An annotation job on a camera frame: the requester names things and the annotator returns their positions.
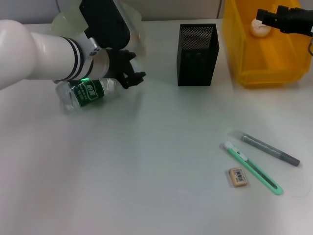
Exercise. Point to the beige eraser with barcode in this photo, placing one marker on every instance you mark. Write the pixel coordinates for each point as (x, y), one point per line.
(238, 177)

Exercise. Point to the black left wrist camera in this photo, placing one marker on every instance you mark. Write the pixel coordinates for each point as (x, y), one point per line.
(105, 22)

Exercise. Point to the green utility knife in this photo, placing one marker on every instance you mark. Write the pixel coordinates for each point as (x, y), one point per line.
(254, 169)

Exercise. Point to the translucent green fruit plate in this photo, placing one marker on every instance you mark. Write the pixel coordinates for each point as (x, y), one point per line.
(64, 23)

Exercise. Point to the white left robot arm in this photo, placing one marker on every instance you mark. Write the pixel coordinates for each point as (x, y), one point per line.
(36, 56)

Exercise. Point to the clear green-label water bottle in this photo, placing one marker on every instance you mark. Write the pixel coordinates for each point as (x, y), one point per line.
(85, 93)

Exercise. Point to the yellow plastic bin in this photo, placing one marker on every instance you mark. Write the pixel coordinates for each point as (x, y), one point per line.
(264, 54)

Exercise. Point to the white paper ball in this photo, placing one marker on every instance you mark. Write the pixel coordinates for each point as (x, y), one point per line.
(259, 30)

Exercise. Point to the black mesh pen holder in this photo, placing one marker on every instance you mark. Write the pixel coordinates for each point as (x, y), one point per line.
(195, 36)

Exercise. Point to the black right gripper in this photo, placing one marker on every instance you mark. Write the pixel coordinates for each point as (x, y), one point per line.
(298, 22)

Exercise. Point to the grey marker pen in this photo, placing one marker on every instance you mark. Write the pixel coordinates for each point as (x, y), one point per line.
(269, 149)

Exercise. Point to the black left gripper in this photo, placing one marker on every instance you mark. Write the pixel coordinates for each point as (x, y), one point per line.
(119, 63)

